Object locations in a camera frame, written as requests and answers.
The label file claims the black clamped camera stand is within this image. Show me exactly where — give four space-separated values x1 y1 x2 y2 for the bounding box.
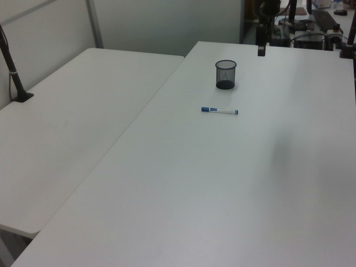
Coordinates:
338 15 356 60

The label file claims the black mesh pen cup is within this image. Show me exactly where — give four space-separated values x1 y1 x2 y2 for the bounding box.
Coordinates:
214 59 238 91

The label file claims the black computer keyboard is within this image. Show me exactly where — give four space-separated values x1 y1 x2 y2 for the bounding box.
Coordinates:
311 9 338 32

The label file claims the silver metal device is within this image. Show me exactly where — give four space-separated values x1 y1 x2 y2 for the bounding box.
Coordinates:
324 24 345 52

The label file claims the blue white whiteboard marker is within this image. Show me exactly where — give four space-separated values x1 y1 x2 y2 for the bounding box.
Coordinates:
200 106 239 116

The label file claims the black camera stand white tie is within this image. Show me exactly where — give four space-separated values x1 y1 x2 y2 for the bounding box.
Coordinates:
0 23 34 103

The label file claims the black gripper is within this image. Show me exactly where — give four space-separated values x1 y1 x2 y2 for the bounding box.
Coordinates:
256 23 269 57

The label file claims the black pole round base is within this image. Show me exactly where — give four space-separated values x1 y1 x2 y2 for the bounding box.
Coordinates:
280 0 307 32

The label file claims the black control box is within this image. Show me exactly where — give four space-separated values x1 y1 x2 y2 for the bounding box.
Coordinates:
270 25 292 47

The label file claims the white blue cardboard box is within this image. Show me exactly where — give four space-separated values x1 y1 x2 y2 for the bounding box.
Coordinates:
310 0 332 9

